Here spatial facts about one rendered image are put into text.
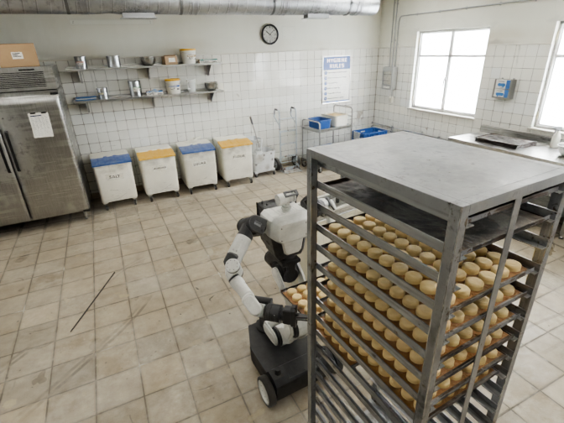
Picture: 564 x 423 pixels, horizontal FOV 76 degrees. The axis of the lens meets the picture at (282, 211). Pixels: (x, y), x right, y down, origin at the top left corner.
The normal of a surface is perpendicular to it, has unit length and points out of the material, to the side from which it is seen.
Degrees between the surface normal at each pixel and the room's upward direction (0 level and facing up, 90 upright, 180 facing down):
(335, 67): 90
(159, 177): 93
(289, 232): 91
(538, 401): 0
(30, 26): 90
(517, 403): 0
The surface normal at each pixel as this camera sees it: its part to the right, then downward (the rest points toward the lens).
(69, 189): 0.43, 0.36
